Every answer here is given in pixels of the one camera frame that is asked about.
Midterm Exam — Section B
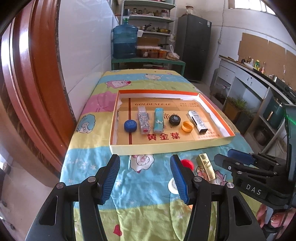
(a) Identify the red bottle cap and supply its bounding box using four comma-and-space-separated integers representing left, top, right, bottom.
181, 159, 194, 171

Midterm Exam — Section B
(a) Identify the cartoon patterned tablecloth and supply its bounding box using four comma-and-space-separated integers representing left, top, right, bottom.
59, 69, 266, 241

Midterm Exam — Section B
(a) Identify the blue water jug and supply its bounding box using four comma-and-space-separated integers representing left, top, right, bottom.
112, 16, 138, 59

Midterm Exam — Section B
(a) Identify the black refrigerator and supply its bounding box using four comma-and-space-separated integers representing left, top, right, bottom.
175, 14, 212, 81

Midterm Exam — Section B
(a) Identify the clear patterned lighter box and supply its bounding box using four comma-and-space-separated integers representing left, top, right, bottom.
137, 106, 150, 135

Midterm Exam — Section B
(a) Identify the blue bottle cap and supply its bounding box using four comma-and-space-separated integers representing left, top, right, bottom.
124, 120, 137, 133

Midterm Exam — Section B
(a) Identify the green side table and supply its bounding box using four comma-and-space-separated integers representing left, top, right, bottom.
111, 58, 186, 76

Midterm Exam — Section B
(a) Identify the plastic bag of food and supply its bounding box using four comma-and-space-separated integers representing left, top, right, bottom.
166, 45, 180, 60

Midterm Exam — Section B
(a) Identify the black bottle cap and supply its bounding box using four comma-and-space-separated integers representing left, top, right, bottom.
169, 114, 181, 126

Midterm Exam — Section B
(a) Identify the orange shallow cardboard tray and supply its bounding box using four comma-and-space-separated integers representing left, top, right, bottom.
109, 90, 235, 155

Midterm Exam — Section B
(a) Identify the white kitchen counter cabinet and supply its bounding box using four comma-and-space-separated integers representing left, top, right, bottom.
210, 57, 292, 153

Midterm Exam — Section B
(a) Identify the white hello kitty lighter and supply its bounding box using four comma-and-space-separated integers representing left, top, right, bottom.
188, 110, 208, 134

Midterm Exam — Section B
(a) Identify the white bottle cap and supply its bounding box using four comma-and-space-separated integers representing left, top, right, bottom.
168, 178, 179, 195

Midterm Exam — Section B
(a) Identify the yellow-orange bottle cap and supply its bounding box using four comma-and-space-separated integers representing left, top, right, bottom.
182, 120, 195, 133

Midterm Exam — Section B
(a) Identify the white wall shelf unit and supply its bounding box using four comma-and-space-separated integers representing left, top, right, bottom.
120, 0, 176, 38

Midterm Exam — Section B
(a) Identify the gold lighter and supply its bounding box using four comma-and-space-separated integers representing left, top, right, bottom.
196, 153, 216, 183

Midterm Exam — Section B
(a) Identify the teal lighter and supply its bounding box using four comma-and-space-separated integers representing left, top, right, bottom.
154, 108, 164, 133

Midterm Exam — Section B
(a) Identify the potted green plant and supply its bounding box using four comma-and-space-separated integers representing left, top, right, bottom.
223, 97, 247, 123

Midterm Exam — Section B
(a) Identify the red wooden door frame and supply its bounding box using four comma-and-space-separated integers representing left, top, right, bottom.
1, 1, 76, 187

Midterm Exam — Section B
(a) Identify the person's hand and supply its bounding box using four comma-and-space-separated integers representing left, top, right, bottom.
256, 204, 295, 233

